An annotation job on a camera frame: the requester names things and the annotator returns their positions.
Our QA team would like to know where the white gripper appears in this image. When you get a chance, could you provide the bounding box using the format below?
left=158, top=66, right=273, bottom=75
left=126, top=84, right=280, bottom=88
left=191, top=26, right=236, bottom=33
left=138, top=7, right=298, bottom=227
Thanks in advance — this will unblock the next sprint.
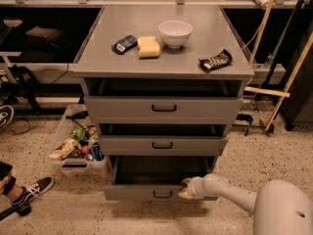
left=178, top=177, right=206, bottom=200

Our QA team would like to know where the grey bottom drawer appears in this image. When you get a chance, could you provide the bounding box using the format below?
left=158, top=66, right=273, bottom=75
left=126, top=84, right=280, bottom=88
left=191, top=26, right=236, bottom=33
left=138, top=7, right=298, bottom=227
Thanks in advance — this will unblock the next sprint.
left=104, top=156, right=217, bottom=201

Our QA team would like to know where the grey drawer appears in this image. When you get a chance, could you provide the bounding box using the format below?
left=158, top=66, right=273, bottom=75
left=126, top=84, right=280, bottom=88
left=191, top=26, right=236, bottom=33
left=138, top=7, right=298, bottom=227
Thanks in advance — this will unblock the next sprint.
left=99, top=136, right=227, bottom=157
left=85, top=96, right=243, bottom=124
left=104, top=156, right=217, bottom=201

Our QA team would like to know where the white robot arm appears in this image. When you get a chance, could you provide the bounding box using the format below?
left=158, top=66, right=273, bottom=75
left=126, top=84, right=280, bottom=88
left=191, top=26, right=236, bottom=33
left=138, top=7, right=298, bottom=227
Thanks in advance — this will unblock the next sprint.
left=178, top=173, right=313, bottom=235

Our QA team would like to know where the grey middle drawer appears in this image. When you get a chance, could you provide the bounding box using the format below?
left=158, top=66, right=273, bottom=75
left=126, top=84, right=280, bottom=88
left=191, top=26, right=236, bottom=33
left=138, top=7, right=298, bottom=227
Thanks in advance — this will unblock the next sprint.
left=99, top=136, right=227, bottom=157

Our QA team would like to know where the grey drawer cabinet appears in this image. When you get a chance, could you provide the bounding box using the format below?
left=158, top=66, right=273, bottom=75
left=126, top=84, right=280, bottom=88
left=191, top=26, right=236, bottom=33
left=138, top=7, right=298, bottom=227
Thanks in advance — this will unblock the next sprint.
left=71, top=3, right=255, bottom=168

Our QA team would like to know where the grey top drawer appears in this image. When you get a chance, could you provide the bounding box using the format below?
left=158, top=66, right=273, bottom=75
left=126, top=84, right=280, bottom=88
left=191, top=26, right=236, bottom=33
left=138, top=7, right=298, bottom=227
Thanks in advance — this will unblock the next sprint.
left=85, top=96, right=243, bottom=124

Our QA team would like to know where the blue soda can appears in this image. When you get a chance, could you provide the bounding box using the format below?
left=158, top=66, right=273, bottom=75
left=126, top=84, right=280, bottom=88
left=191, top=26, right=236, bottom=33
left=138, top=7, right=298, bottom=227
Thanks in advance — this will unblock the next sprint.
left=90, top=144, right=103, bottom=161

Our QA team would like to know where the orange fruit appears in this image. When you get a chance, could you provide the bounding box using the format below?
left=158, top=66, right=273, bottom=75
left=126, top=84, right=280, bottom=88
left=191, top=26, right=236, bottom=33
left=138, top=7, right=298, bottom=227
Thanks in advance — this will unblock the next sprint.
left=81, top=145, right=90, bottom=154

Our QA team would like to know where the clear plastic storage bin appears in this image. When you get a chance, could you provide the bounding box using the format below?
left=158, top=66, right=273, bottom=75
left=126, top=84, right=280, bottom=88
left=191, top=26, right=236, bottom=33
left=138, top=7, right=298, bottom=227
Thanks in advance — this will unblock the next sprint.
left=47, top=104, right=108, bottom=176

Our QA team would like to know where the green snack bag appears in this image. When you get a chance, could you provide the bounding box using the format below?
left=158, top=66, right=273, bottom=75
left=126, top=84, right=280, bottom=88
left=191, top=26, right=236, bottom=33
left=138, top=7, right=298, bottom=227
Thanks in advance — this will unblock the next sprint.
left=71, top=127, right=88, bottom=142

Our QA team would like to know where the crumpled tan snack bag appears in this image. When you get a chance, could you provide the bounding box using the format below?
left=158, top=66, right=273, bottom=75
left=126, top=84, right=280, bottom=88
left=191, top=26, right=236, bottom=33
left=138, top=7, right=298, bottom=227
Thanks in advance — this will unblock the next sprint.
left=49, top=138, right=81, bottom=160

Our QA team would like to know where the black candy bar wrapper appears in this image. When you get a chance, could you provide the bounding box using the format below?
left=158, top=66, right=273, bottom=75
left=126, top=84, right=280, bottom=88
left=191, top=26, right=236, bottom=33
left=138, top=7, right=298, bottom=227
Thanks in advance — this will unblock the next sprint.
left=200, top=49, right=233, bottom=72

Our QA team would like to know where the yellow sponge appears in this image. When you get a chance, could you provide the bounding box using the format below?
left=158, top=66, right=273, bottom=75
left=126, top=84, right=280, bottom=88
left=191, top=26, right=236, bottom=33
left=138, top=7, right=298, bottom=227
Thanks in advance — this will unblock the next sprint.
left=137, top=36, right=160, bottom=58

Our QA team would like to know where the black white sneaker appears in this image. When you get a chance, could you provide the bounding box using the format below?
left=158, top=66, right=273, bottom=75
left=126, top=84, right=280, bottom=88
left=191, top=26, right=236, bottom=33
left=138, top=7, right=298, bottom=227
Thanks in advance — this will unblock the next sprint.
left=11, top=177, right=55, bottom=206

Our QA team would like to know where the white bowl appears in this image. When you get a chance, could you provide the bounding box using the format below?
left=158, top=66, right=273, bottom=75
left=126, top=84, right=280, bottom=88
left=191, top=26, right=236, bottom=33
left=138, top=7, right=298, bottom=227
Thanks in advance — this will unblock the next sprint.
left=158, top=21, right=193, bottom=49

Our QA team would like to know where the blue snack packet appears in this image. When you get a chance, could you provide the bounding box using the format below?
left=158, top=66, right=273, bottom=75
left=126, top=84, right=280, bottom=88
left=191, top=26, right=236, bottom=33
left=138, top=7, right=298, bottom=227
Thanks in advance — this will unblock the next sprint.
left=112, top=35, right=137, bottom=55

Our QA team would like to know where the black caster wheel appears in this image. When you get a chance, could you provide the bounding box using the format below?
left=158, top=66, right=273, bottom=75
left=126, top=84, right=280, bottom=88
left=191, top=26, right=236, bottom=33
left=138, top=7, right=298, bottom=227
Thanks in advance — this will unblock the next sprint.
left=18, top=202, right=31, bottom=216

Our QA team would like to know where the black sneaker upper left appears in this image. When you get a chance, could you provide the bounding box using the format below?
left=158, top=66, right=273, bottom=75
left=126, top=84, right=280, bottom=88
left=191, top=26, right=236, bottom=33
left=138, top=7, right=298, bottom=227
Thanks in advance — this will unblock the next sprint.
left=0, top=105, right=15, bottom=129

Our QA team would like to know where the dark box on shelf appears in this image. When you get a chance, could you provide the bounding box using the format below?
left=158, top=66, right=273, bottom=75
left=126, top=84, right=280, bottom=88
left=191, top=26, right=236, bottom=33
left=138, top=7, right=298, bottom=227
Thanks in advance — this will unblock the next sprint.
left=25, top=25, right=63, bottom=42

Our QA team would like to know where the wooden frame stand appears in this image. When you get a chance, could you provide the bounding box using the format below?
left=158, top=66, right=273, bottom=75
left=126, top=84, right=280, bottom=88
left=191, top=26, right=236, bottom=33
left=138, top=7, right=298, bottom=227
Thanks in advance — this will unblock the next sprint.
left=244, top=0, right=313, bottom=132

